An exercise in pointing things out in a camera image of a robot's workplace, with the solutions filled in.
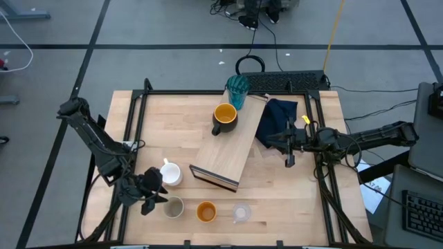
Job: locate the grey desk with keyboard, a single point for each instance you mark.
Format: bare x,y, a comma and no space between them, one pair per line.
394,207

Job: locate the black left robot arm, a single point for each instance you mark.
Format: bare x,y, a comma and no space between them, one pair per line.
97,141

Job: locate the wooden shelf with black frame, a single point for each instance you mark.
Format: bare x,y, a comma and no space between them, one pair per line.
228,155

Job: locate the black keyboard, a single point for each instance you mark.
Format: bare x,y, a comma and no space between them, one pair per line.
424,216

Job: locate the clear plastic measuring cup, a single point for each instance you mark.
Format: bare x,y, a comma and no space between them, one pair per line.
241,212

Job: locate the white paper sheet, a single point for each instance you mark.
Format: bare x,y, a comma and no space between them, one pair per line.
375,197

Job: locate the cream tapered cup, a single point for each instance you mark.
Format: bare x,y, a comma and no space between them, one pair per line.
174,207

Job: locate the orange cup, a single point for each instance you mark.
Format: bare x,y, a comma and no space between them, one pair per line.
206,211

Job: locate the black mug with yellow inside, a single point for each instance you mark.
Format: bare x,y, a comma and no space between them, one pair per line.
225,119

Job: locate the grey metal desk foot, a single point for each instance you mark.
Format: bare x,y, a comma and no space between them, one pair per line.
27,15
8,100

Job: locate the teal plastic tumbler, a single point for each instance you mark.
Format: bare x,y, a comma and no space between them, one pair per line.
238,91

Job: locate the black desk device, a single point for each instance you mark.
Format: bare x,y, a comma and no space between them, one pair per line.
436,103

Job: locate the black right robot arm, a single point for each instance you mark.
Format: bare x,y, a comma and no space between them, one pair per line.
373,136

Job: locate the white mug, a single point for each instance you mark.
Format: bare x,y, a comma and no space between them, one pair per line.
170,174

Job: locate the black chair caster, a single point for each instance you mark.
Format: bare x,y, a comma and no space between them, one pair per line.
3,140

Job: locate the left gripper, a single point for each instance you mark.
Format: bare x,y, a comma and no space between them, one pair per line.
147,192

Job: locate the navy blue cloth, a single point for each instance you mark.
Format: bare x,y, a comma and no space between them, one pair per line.
277,114

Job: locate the person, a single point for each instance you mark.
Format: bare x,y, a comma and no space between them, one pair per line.
248,22

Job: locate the small red object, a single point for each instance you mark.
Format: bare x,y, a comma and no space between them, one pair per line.
2,64

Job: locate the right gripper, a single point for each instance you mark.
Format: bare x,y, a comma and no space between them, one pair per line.
299,140

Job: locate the black desk leg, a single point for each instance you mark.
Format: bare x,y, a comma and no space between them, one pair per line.
384,167

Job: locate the black grille computer case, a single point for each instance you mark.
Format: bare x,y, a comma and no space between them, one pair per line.
277,81

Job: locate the grey desk top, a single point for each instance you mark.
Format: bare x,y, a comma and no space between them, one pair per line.
424,138

